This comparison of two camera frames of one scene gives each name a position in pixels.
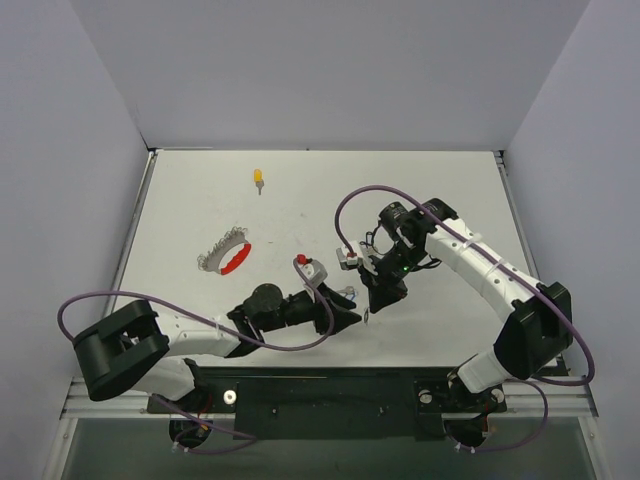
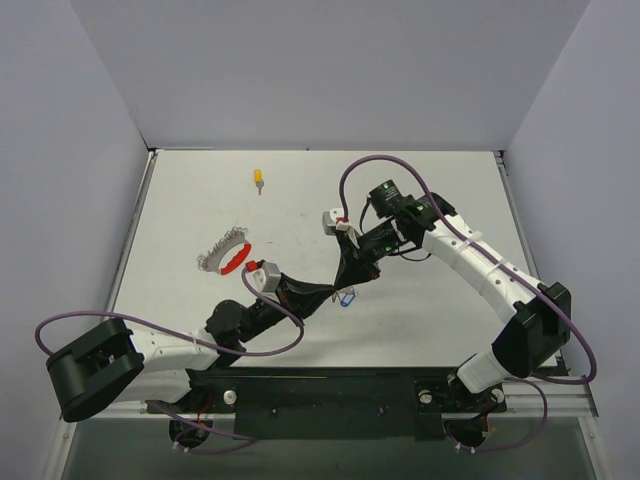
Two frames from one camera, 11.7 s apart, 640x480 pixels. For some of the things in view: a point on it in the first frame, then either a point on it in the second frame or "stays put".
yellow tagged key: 258,179 stays put
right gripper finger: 380,297 to 349,271
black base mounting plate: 332,403 stays put
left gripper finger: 336,297 to 298,289
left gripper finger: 342,319 to 310,302
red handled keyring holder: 212,260 stays put
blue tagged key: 350,292 stays put
